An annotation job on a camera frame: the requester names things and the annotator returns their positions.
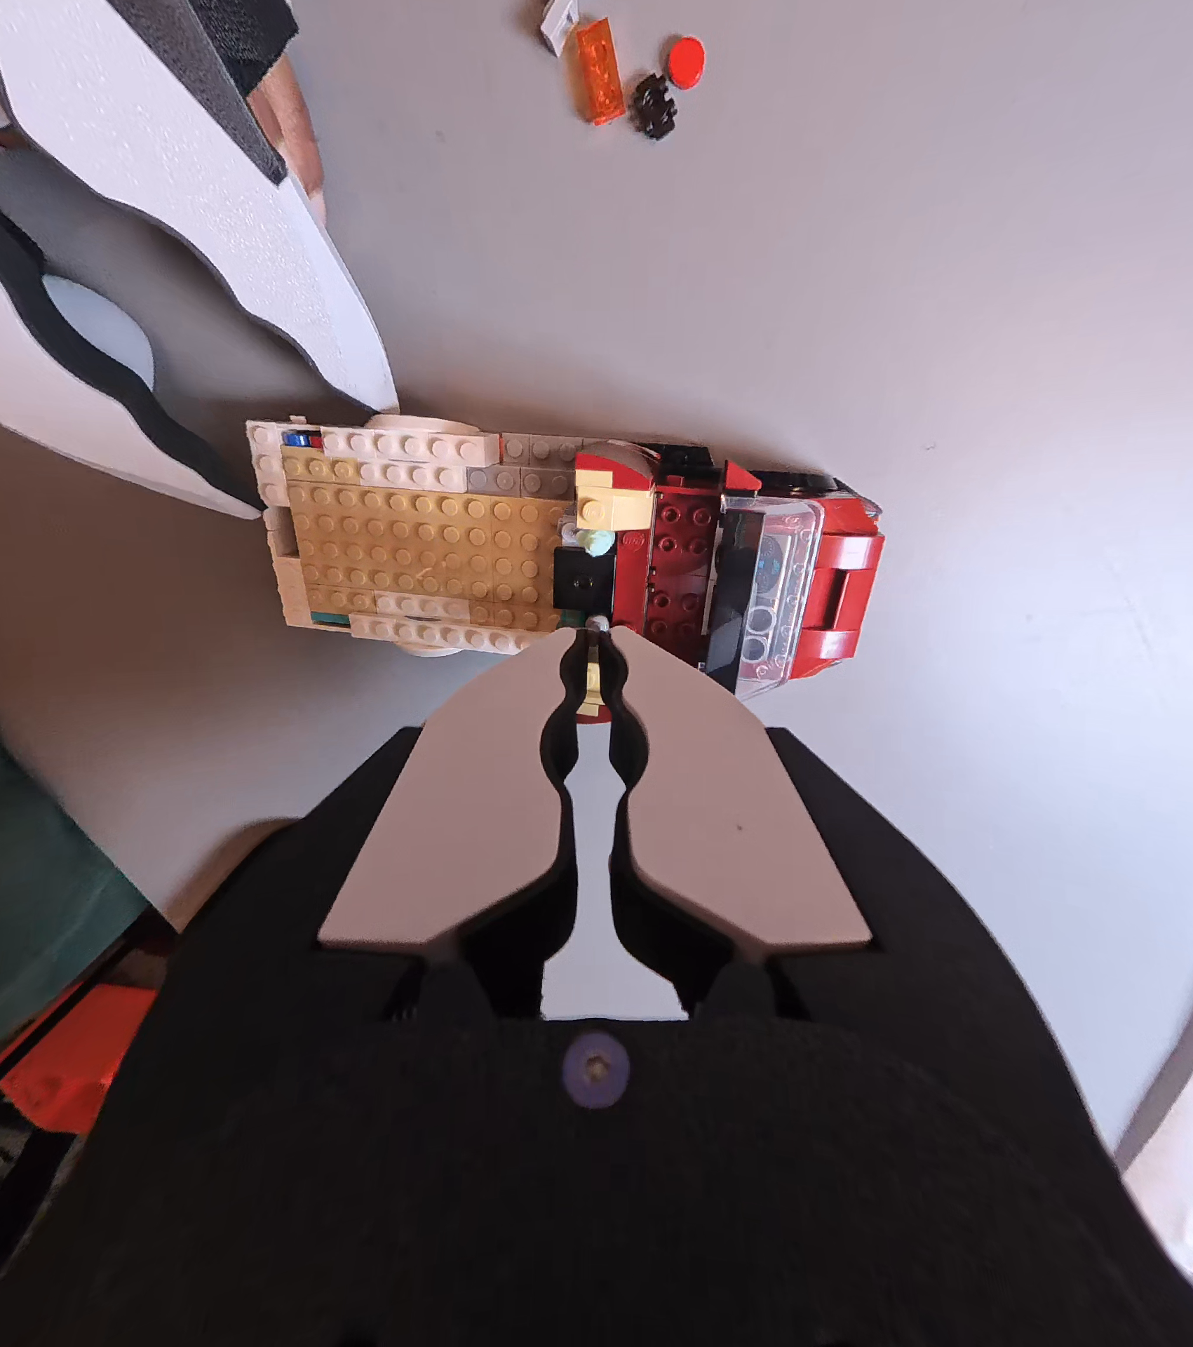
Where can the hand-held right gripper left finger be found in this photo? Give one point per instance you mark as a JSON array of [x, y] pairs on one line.
[[449, 830]]

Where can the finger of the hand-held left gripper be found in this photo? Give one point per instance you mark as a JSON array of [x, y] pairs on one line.
[[28, 357], [185, 178]]

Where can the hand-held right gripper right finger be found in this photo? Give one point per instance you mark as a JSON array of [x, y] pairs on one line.
[[744, 830]]

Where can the black square tile brick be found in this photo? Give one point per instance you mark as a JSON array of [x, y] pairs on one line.
[[584, 583]]

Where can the toy brick camper van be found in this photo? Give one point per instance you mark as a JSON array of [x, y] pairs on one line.
[[428, 536]]

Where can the mint green cylinder brick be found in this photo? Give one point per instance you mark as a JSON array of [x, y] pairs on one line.
[[596, 540]]

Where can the grey desk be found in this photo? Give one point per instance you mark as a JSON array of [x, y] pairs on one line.
[[974, 421]]

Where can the person's left hand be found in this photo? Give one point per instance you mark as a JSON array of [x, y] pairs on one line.
[[290, 115]]

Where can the transparent orange brick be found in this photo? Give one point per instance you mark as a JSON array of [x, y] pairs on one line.
[[599, 73]]

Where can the orange plastic object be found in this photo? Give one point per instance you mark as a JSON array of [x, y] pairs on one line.
[[80, 1052]]

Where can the small black brick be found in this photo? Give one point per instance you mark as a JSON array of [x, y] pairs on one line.
[[654, 105]]

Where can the red round stud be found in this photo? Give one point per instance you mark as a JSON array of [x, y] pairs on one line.
[[685, 60]]

